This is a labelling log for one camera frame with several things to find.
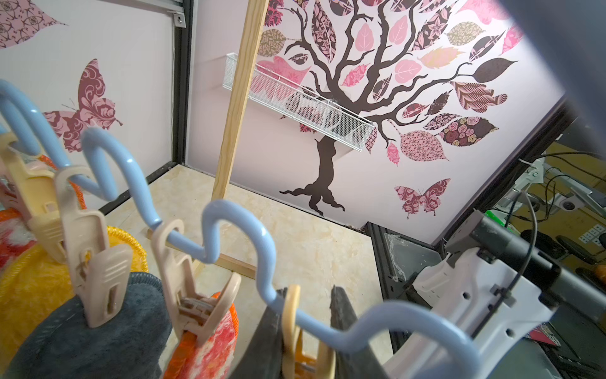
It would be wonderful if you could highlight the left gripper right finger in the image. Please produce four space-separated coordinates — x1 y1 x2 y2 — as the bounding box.
330 286 388 379

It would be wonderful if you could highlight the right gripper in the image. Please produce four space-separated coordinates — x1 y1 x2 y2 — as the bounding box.
383 245 557 379

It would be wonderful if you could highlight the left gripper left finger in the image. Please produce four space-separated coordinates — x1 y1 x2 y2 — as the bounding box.
240 306 283 379

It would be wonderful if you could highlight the light blue clip hanger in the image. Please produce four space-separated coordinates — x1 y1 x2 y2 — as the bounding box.
1 81 481 378

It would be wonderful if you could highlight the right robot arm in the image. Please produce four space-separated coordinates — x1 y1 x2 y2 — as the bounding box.
373 211 605 378

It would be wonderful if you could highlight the beige clothes peg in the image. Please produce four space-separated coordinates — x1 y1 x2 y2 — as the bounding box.
151 219 241 347
55 166 133 328
281 285 336 379
1 133 66 264

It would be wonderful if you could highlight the dark grey insole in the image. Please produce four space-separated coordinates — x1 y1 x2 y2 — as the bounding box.
3 273 172 378

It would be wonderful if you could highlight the yellow insole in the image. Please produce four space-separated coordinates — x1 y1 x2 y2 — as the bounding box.
0 225 150 370

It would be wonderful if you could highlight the wooden clothes rack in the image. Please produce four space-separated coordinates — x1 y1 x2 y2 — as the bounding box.
144 0 271 280

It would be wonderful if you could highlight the white wire shelf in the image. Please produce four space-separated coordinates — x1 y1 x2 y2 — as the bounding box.
248 62 375 151

